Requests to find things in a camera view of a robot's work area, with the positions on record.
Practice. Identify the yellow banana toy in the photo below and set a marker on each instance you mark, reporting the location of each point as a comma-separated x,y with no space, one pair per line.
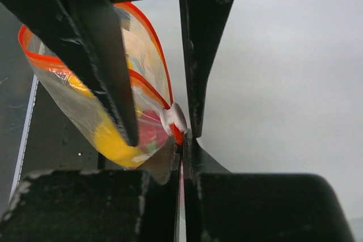
95,124

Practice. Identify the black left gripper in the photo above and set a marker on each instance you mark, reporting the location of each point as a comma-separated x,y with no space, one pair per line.
86,36

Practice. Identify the white slotted cable duct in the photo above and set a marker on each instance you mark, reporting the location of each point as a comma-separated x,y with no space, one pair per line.
23,141

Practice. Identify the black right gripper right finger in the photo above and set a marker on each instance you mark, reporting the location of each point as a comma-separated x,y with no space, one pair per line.
225,206

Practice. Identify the red dragon fruit toy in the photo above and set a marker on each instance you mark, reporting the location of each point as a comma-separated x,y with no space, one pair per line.
152,135

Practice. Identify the black table edge rail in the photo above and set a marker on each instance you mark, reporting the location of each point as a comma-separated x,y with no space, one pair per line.
55,143

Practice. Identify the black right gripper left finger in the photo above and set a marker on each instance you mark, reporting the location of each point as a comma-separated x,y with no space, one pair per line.
98,205

